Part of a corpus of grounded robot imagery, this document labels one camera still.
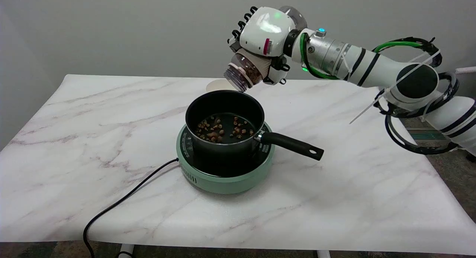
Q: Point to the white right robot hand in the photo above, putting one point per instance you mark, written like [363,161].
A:
[264,27]

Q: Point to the clear bottle with beige sleeve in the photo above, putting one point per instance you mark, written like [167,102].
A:
[245,70]

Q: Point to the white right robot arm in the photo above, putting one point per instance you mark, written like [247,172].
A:
[386,68]

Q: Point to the beige round bottle lid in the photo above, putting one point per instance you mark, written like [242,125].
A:
[216,86]

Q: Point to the brown nut pieces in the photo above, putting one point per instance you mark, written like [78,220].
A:
[212,134]

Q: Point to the white zip tie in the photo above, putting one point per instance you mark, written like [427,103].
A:
[366,110]

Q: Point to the green round induction cooker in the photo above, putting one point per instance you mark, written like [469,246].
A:
[223,183]

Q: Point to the floor vent grille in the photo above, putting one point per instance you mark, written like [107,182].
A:
[427,134]

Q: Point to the white pipe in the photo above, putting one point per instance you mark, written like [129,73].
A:
[466,69]

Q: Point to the white table leg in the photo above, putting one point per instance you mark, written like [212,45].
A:
[126,250]
[323,254]

